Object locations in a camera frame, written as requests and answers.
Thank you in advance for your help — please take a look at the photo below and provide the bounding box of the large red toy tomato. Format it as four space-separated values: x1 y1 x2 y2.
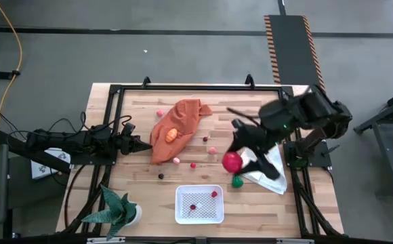
221 151 244 174

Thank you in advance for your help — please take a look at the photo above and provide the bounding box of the white perforated plastic basket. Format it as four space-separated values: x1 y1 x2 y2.
175 184 225 225

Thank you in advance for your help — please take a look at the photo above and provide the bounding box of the snake plant in white pot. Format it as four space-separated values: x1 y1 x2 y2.
81 184 143 241

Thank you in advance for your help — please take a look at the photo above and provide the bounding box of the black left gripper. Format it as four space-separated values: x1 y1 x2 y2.
115 134 153 156

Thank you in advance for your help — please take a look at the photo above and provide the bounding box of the black mat with orange-striped edges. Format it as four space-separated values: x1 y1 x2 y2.
264 14 326 93

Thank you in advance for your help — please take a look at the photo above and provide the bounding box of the yellow cable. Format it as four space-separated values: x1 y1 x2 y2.
0 0 24 129

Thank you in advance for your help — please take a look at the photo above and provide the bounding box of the black metal table frame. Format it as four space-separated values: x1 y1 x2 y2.
60 75 345 238

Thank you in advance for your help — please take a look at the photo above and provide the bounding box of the orange sliced toy vegetable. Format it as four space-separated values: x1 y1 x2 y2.
165 128 179 143

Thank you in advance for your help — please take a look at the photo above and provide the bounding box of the green toy pepper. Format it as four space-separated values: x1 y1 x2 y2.
231 175 245 189

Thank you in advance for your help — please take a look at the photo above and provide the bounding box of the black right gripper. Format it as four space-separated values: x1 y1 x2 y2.
228 120 281 181

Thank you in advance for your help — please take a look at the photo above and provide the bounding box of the white printed box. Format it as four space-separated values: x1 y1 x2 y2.
30 147 72 180

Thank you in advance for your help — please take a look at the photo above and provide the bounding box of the orange cloth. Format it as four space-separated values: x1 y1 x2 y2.
149 98 213 165

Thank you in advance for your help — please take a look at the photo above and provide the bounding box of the white folded napkin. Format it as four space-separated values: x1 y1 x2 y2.
240 144 288 195

